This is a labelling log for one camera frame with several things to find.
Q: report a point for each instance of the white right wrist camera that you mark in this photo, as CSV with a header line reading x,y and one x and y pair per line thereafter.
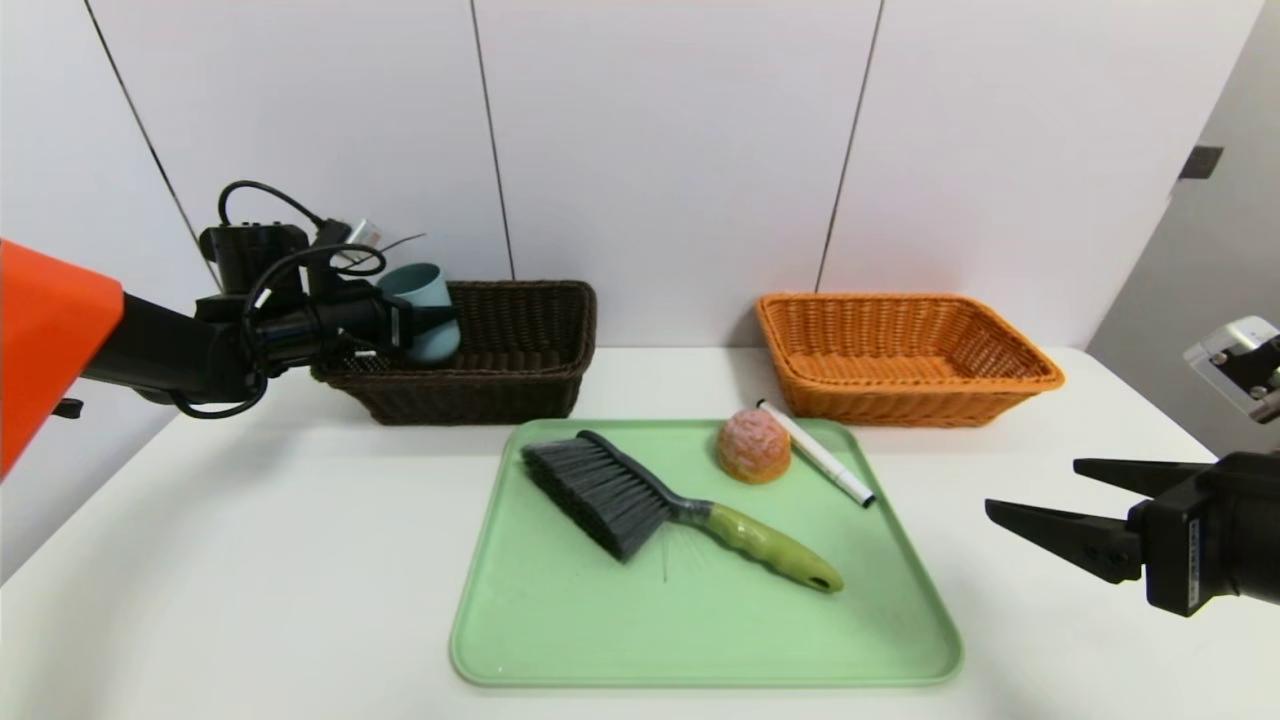
x,y
1235,360

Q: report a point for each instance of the round orange bread bun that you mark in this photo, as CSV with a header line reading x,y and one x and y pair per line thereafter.
x,y
753,448

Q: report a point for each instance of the dark wall fixture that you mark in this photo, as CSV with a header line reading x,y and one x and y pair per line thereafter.
x,y
1200,162

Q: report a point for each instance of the orange wicker basket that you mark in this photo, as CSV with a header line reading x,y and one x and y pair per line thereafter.
x,y
900,350

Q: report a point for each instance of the light green plastic tray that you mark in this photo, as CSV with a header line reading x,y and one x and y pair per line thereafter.
x,y
700,630

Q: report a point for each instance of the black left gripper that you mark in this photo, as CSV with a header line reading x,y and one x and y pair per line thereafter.
x,y
401,322

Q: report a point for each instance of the white marker pen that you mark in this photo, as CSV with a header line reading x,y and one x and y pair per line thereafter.
x,y
820,455

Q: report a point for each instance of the light blue plastic cup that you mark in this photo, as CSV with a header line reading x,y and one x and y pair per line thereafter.
x,y
430,285

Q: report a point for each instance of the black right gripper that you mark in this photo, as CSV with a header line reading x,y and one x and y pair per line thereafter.
x,y
1172,548

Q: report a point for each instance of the dark brown wicker basket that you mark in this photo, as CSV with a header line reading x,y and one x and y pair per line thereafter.
x,y
500,380

